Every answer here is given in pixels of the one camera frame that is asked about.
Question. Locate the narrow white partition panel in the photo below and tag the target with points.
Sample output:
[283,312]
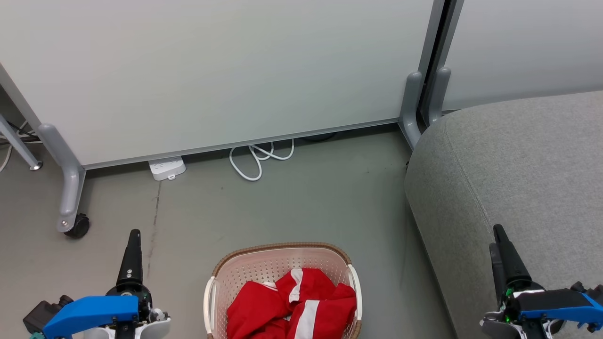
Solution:
[523,47]

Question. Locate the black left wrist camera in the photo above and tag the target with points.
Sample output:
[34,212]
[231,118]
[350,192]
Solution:
[43,313]

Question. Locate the grey slanted metal leg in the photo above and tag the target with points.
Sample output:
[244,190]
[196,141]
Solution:
[16,141]

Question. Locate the red and white garment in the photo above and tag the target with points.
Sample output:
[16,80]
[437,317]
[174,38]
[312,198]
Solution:
[306,310]

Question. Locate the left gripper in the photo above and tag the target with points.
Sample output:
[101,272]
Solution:
[150,325]

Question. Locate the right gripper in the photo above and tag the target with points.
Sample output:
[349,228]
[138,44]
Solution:
[506,320]

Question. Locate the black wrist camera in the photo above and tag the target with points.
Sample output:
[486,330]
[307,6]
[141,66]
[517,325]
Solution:
[43,313]
[586,289]

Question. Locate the blue right camera mount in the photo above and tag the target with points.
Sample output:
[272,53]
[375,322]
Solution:
[565,311]

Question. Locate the black caster wheel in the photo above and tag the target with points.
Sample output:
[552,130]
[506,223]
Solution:
[78,226]

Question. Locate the grey partition foot with caster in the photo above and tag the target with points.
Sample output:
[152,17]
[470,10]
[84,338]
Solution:
[70,188]

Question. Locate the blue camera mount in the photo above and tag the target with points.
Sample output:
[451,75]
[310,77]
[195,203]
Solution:
[89,311]
[565,311]

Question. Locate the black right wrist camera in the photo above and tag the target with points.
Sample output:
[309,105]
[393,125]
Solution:
[586,289]

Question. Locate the grey fabric sofa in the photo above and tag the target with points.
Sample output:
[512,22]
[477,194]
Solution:
[518,179]

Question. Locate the large white partition panel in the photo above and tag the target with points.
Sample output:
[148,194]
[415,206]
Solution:
[212,70]

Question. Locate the blue left camera mount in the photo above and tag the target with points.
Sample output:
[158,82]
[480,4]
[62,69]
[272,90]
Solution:
[89,311]

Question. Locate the white power strip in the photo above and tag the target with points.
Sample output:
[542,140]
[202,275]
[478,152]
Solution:
[166,167]

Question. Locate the white perforated laundry basket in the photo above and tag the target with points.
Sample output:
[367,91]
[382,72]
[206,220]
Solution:
[264,268]

